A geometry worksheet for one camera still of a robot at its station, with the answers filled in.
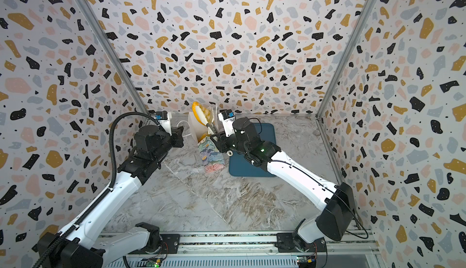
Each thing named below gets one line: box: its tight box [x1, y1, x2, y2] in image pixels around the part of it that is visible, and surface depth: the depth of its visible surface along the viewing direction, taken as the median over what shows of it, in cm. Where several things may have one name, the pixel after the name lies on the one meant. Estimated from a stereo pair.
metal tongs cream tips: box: [195, 105, 219, 138], surface depth 72 cm
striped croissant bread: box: [191, 101, 212, 127], surface depth 73 cm
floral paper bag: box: [188, 111, 226, 173], surface depth 89 cm
